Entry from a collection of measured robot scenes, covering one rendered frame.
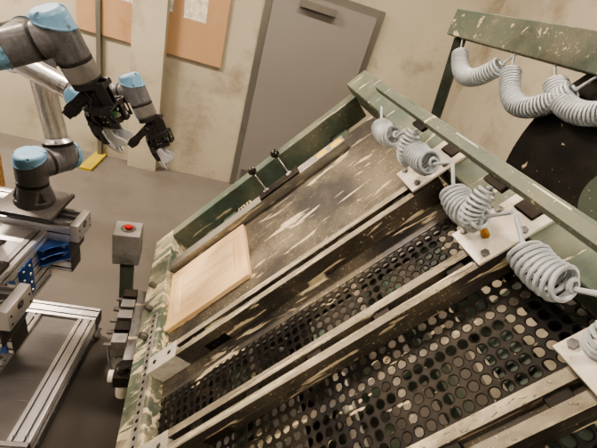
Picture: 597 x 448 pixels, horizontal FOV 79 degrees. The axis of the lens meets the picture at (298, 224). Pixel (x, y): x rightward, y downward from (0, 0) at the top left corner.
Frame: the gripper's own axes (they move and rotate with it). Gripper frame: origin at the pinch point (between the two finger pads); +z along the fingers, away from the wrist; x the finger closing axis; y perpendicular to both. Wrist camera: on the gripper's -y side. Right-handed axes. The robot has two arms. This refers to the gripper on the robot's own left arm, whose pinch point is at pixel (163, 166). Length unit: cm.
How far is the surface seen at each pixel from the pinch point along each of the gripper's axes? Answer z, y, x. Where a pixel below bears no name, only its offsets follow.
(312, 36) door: -5, 80, 259
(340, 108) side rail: 0, 75, 25
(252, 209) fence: 25.1, 29.9, -4.3
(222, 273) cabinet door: 36.0, 16.5, -29.3
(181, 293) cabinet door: 44, -4, -27
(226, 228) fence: 31.0, 16.4, -5.9
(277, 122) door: 69, 26, 258
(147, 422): 49, -4, -77
